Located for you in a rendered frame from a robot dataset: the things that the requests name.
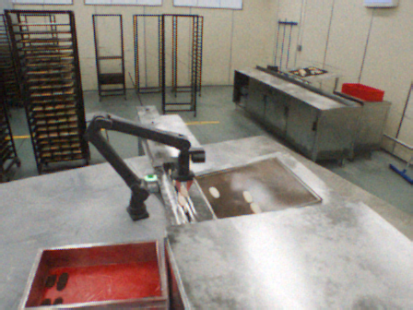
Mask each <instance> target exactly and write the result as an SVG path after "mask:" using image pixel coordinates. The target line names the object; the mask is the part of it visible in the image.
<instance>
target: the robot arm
mask: <svg viewBox="0 0 413 310"><path fill-rule="evenodd" d="M103 128H104V129H107V130H111V131H117V132H120V133H123V134H124V133H126V134H129V135H132V136H135V137H141V138H143V139H147V140H149V141H151V140H152V141H156V142H159V143H161V144H164V145H167V146H169V147H172V148H175V149H177V150H179V151H180V152H178V168H177V172H171V176H173V180H174V181H175V183H176V185H177V188H178V192H179V193H180V182H186V191H187V192H188V190H189V188H190V186H191V185H192V183H193V181H194V179H193V178H196V175H195V173H194V171H193V170H191V171H190V155H191V161H192V162H193V164H196V163H206V152H205V150H204V149H203V148H194V147H192V144H191V141H190V139H189V137H188V136H187V135H184V134H181V133H175V132H171V131H163V130H160V129H157V128H155V127H152V126H149V125H143V124H138V123H136V122H133V121H129V120H126V119H123V118H122V117H121V118H119V117H117V116H115V115H113V114H110V113H105V112H104V111H98V112H96V114H95V115H94V116H93V118H92V120H91V122H90V123H89V125H88V128H87V129H86V131H85V135H84V136H83V138H84V139H85V140H88V141H89V142H90V143H91V144H92V145H93V146H94V147H95V148H96V150H97V151H99V152H100V154H101V155H102V156H103V157H104V159H105V160H106V161H107V162H108V163H109V164H110V165H111V166H112V168H113V169H114V170H115V171H116V172H117V173H118V174H119V175H120V176H121V177H122V179H123V180H124V181H125V183H126V184H127V186H128V187H129V188H130V189H131V198H130V205H129V206H128V207H126V210H127V212H128V214H129V215H130V217H131V218H132V220H133V221H140V220H143V219H147V218H149V213H148V211H147V205H146V204H145V203H144V201H146V200H147V199H148V197H149V196H150V193H149V192H150V189H148V182H147V180H145V179H143V178H139V177H138V176H137V175H136V174H135V173H134V171H133V170H132V169H131V168H130V167H129V166H128V165H127V164H126V163H125V162H124V161H123V160H122V159H121V156H120V155H119V154H118V153H117V152H116V151H115V150H114V148H113V147H112V145H111V144H110V143H109V142H108V141H107V140H106V139H105V138H104V135H103V134H102V133H101V130H102V129H103Z"/></svg>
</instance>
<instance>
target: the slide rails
mask: <svg viewBox="0 0 413 310"><path fill-rule="evenodd" d="M163 168H164V170H165V173H166V174H167V179H168V182H169V184H170V187H171V191H172V193H173V195H174V197H175V200H176V202H177V205H178V207H179V210H180V212H181V214H182V216H183V220H184V223H188V220H187V218H186V216H185V213H184V211H183V207H182V206H181V205H180V204H179V202H178V200H177V194H176V191H175V189H174V187H173V184H172V182H171V178H170V177H169V172H168V169H167V167H166V164H165V163H163ZM184 199H185V202H186V205H185V206H186V209H187V212H188V214H189V216H190V219H191V221H194V222H197V219H196V217H195V216H194V214H193V212H192V210H191V208H190V206H189V204H188V201H187V199H186V197H184Z"/></svg>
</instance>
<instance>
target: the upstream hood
mask: <svg viewBox="0 0 413 310"><path fill-rule="evenodd" d="M136 113H137V116H138V122H139V124H143V125H149V126H152V127H155V128H157V129H160V130H163V131H169V130H168V129H167V128H166V126H165V125H164V123H163V121H162V118H161V116H160V114H159V112H158V111H157V109H156V107H155V106H141V107H136ZM146 142H147V143H146V145H147V149H148V152H149V155H150V158H151V160H152V163H153V166H154V167H156V166H163V163H169V162H175V165H178V152H180V151H179V150H177V149H175V148H172V147H169V146H167V145H164V144H161V143H159V142H156V141H152V140H151V141H149V140H147V139H146Z"/></svg>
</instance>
